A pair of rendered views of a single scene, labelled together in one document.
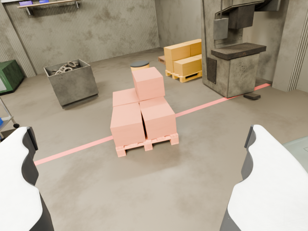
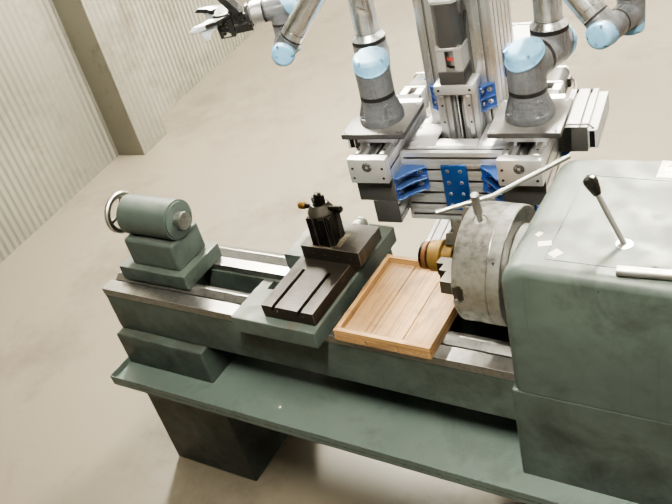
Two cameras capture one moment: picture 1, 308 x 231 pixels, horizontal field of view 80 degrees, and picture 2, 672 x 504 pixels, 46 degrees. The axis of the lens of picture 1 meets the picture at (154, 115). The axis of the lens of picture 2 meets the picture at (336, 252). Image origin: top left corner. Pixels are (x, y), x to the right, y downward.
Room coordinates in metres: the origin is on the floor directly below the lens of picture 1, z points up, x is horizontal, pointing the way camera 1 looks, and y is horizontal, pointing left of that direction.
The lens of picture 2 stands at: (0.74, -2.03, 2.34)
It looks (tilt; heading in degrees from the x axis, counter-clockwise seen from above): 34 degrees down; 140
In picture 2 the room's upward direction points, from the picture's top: 16 degrees counter-clockwise
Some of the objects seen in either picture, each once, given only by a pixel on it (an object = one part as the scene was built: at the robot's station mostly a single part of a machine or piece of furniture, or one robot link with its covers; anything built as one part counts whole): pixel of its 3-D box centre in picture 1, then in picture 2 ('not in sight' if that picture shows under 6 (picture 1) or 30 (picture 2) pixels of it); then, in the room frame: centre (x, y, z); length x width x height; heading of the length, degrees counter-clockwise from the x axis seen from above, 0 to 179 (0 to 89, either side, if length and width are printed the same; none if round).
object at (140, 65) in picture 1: (141, 77); not in sight; (4.00, 0.13, 0.32); 0.42 x 0.40 x 0.63; 106
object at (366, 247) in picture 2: not in sight; (338, 245); (-0.78, -0.72, 1.00); 0.20 x 0.10 x 0.05; 12
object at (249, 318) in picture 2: not in sight; (317, 277); (-0.85, -0.78, 0.89); 0.53 x 0.30 x 0.06; 102
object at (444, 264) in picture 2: not in sight; (452, 277); (-0.30, -0.79, 1.09); 0.12 x 0.11 x 0.05; 102
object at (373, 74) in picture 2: not in sight; (372, 71); (-0.94, -0.24, 1.33); 0.13 x 0.12 x 0.14; 129
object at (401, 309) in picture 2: not in sight; (407, 302); (-0.52, -0.74, 0.88); 0.36 x 0.30 x 0.04; 102
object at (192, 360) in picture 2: not in sight; (221, 369); (-1.42, -0.91, 0.34); 0.44 x 0.40 x 0.68; 102
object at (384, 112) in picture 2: not in sight; (379, 104); (-0.93, -0.24, 1.21); 0.15 x 0.15 x 0.10
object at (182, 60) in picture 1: (191, 59); not in sight; (4.70, -1.16, 0.36); 1.22 x 0.87 x 0.72; 108
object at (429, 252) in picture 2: not in sight; (439, 255); (-0.39, -0.72, 1.08); 0.09 x 0.09 x 0.09; 13
